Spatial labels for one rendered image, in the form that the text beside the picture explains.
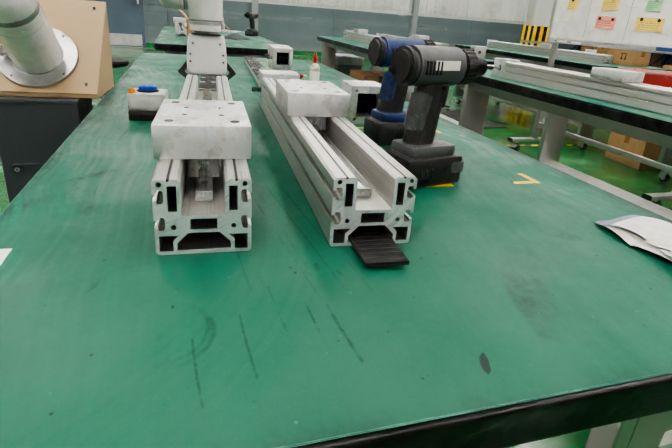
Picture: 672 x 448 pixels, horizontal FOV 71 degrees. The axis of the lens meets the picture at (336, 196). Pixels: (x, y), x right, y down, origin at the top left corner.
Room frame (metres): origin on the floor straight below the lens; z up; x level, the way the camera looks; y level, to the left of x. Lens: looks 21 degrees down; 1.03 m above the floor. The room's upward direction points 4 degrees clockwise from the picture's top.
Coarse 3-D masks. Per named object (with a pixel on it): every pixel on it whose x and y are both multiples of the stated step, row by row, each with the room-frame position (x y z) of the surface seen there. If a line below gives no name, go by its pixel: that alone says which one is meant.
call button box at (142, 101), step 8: (136, 88) 1.09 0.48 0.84; (128, 96) 1.03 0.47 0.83; (136, 96) 1.03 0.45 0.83; (144, 96) 1.04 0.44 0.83; (152, 96) 1.04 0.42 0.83; (160, 96) 1.04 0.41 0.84; (128, 104) 1.03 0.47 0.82; (136, 104) 1.03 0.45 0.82; (144, 104) 1.04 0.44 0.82; (152, 104) 1.04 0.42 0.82; (160, 104) 1.04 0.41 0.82; (128, 112) 1.03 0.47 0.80; (136, 112) 1.03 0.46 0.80; (144, 112) 1.04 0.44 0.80; (152, 112) 1.04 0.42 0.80; (136, 120) 1.03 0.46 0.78; (144, 120) 1.04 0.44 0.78; (152, 120) 1.04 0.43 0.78
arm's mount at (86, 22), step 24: (48, 0) 1.40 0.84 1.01; (72, 0) 1.42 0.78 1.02; (72, 24) 1.36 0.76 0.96; (96, 24) 1.38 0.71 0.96; (96, 48) 1.33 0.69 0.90; (0, 72) 1.22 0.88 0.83; (96, 72) 1.28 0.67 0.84; (48, 96) 1.21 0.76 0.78; (72, 96) 1.23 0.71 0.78; (96, 96) 1.24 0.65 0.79
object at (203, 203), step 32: (192, 96) 0.91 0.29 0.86; (224, 96) 0.94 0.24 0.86; (160, 160) 0.51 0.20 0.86; (224, 160) 0.53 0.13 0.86; (160, 192) 0.48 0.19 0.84; (192, 192) 0.52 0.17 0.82; (224, 192) 0.49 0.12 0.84; (160, 224) 0.46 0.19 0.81; (192, 224) 0.46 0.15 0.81; (224, 224) 0.46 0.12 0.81
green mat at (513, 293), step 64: (320, 64) 2.59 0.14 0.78; (128, 128) 0.96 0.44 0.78; (256, 128) 1.04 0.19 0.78; (448, 128) 1.21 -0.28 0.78; (64, 192) 0.59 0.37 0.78; (128, 192) 0.61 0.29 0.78; (256, 192) 0.65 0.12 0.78; (448, 192) 0.71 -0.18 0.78; (512, 192) 0.74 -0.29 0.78; (576, 192) 0.76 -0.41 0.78; (64, 256) 0.42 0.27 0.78; (128, 256) 0.43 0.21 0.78; (192, 256) 0.44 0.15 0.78; (256, 256) 0.46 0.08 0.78; (320, 256) 0.47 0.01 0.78; (448, 256) 0.49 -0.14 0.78; (512, 256) 0.50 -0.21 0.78; (576, 256) 0.52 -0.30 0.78; (640, 256) 0.53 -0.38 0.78; (0, 320) 0.32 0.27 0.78; (64, 320) 0.32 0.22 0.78; (128, 320) 0.33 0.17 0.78; (192, 320) 0.33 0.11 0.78; (256, 320) 0.34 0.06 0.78; (320, 320) 0.35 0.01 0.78; (384, 320) 0.36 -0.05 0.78; (448, 320) 0.36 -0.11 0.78; (512, 320) 0.37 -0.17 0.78; (576, 320) 0.38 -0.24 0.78; (640, 320) 0.39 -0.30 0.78; (0, 384) 0.25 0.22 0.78; (64, 384) 0.25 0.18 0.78; (128, 384) 0.26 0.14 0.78; (192, 384) 0.26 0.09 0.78; (256, 384) 0.27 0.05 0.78; (320, 384) 0.27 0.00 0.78; (384, 384) 0.28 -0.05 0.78; (448, 384) 0.28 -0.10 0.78; (512, 384) 0.29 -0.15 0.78; (576, 384) 0.29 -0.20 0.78
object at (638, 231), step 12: (624, 216) 0.63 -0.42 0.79; (636, 216) 0.64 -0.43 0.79; (612, 228) 0.59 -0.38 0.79; (624, 228) 0.58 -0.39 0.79; (636, 228) 0.58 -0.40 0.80; (648, 228) 0.58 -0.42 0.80; (660, 228) 0.59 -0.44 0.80; (636, 240) 0.56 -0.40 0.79; (648, 240) 0.55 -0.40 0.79; (660, 240) 0.55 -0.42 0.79; (660, 252) 0.53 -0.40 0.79
